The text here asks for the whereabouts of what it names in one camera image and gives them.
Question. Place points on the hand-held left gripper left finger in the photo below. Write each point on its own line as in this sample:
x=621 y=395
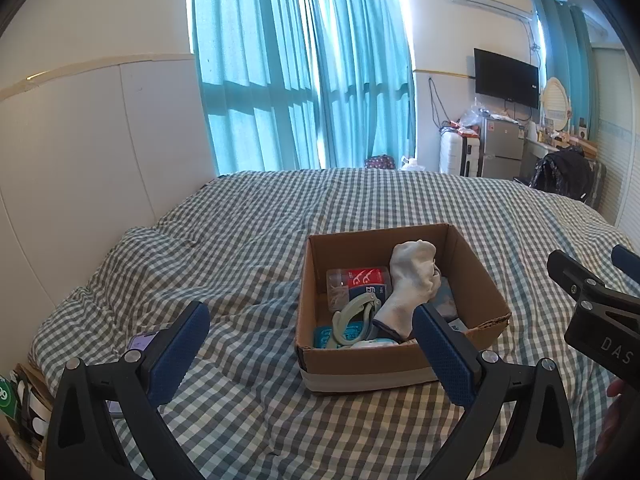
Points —
x=180 y=345

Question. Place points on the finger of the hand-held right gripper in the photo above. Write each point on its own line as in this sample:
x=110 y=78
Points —
x=627 y=260
x=570 y=272

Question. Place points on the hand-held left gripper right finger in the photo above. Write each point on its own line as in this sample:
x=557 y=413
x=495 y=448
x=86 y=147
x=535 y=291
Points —
x=440 y=355

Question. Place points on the white sock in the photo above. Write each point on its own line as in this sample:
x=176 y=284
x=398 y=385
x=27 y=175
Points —
x=407 y=280

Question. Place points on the green plastic clip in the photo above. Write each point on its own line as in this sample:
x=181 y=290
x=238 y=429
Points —
x=341 y=330

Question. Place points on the clear floss pick container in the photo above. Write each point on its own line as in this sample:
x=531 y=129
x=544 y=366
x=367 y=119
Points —
x=357 y=285

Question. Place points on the teal blister packet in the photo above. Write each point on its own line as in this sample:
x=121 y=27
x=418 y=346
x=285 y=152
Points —
x=325 y=336

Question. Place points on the person's right hand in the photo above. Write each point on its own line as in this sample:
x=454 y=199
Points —
x=614 y=415

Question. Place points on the purple smartphone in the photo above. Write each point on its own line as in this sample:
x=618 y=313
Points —
x=142 y=342

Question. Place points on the grey striped chair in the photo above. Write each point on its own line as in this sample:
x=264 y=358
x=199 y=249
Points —
x=595 y=185

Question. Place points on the black jacket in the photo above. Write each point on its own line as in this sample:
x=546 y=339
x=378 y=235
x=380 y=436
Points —
x=562 y=172

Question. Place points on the white wardrobe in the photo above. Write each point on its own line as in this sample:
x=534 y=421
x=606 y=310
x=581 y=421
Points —
x=620 y=150

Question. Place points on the checkered blanket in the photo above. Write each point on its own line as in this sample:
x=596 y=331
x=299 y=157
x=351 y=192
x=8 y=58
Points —
x=225 y=240

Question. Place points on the grey mini fridge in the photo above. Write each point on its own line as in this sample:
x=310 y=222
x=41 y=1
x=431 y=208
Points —
x=501 y=147

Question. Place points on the cardboard box with clutter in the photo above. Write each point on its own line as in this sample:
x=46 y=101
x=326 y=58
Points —
x=35 y=410

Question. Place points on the white suitcase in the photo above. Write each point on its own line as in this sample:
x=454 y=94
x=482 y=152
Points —
x=452 y=152

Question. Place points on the white oval mirror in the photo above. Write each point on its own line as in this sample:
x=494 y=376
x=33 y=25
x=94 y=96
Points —
x=556 y=102

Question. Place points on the green packet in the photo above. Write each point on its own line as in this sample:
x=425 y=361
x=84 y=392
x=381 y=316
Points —
x=7 y=395

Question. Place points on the clear plastic bag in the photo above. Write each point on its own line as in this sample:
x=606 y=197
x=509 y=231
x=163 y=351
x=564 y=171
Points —
x=472 y=114

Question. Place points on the white padded headboard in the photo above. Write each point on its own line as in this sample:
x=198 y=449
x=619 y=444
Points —
x=100 y=170

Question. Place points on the dark floral bag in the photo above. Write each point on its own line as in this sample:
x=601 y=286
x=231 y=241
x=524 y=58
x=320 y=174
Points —
x=379 y=162

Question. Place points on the narrow teal curtain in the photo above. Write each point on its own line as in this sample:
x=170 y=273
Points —
x=565 y=55

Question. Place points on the wide teal curtain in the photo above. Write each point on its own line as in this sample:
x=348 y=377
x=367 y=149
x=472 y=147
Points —
x=250 y=70

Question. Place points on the black wall television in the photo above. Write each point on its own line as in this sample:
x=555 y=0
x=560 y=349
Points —
x=506 y=77

